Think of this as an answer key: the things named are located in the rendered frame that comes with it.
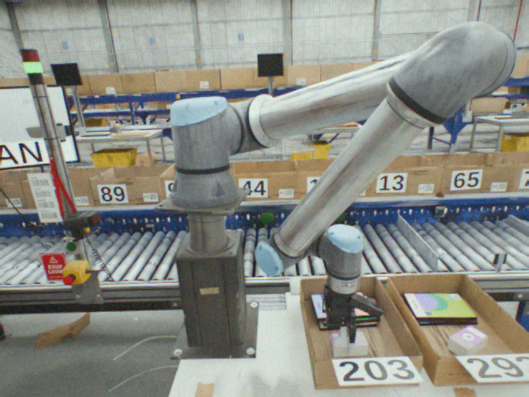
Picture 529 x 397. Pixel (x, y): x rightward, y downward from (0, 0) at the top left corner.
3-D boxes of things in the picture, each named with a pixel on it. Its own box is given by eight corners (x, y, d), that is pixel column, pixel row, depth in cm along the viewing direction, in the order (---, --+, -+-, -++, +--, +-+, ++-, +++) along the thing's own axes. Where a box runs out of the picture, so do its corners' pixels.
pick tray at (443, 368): (433, 387, 90) (438, 357, 87) (383, 298, 126) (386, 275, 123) (541, 384, 90) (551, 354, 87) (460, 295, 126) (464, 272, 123)
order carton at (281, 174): (231, 203, 193) (228, 174, 187) (235, 187, 220) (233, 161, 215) (299, 200, 192) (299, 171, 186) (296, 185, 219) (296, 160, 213)
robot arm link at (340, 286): (355, 262, 98) (366, 280, 89) (354, 276, 99) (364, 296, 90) (324, 264, 97) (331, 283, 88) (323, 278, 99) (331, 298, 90)
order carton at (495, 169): (440, 196, 189) (444, 166, 184) (417, 180, 217) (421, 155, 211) (512, 193, 188) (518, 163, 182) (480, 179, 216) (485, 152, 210)
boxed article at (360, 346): (367, 356, 100) (368, 344, 99) (333, 359, 100) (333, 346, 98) (361, 342, 105) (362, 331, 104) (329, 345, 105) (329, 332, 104)
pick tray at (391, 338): (314, 390, 91) (314, 361, 87) (298, 301, 127) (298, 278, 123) (421, 386, 91) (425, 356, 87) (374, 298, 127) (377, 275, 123)
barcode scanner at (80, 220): (99, 239, 128) (89, 213, 124) (69, 244, 129) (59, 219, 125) (107, 231, 134) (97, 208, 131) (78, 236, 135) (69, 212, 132)
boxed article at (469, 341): (446, 349, 102) (449, 337, 100) (467, 337, 106) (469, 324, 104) (464, 361, 97) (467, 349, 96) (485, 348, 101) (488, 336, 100)
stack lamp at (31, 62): (21, 72, 113) (16, 53, 111) (31, 73, 118) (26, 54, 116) (36, 72, 113) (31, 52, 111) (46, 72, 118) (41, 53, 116)
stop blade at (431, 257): (435, 275, 145) (437, 256, 142) (397, 229, 188) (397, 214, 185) (436, 275, 145) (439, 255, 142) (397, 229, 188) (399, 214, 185)
